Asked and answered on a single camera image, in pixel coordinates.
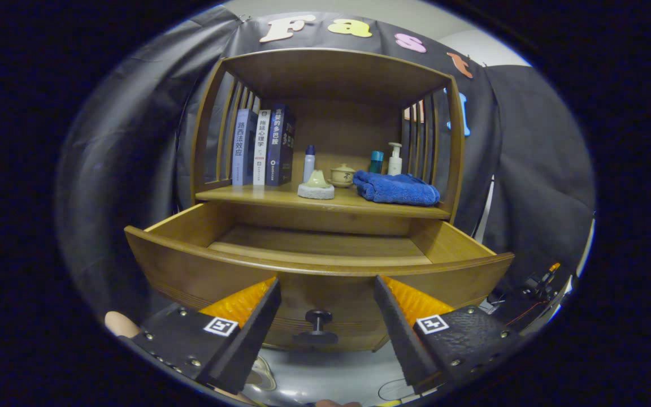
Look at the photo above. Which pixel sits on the teal bottle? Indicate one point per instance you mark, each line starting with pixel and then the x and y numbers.
pixel 377 162

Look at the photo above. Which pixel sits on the white curved frame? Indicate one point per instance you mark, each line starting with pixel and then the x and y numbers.
pixel 585 249

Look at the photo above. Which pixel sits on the wooden cabinet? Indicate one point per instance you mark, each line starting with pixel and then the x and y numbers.
pixel 331 73

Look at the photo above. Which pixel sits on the white pump bottle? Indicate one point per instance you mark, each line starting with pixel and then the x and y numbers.
pixel 395 164

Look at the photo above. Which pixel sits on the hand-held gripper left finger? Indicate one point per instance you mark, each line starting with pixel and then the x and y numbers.
pixel 252 345

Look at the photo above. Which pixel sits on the white bottle with blue cap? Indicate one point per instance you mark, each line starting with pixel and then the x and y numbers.
pixel 309 164

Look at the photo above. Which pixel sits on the person's bare knee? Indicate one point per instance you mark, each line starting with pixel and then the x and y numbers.
pixel 119 325

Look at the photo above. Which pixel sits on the black and orange tool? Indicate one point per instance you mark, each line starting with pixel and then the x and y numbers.
pixel 546 277

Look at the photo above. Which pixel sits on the wooden countertop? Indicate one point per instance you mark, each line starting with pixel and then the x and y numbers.
pixel 280 195

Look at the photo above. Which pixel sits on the dark blue book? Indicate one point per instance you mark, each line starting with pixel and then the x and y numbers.
pixel 277 147

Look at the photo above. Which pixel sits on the pale green ceramic ornament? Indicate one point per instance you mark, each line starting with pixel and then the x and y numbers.
pixel 316 186

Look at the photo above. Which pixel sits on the white book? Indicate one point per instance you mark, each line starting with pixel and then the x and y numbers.
pixel 261 147

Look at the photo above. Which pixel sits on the wooden drawer with black knob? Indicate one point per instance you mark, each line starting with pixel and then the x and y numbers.
pixel 331 291

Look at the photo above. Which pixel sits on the beige lidded teacup with saucer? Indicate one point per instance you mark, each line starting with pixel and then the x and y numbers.
pixel 342 176

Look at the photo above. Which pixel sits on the light blue book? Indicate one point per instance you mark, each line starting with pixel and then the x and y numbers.
pixel 241 147

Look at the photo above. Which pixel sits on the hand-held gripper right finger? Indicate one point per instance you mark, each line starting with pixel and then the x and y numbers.
pixel 402 339

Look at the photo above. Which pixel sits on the folded blue towel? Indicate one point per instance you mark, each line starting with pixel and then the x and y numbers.
pixel 396 189

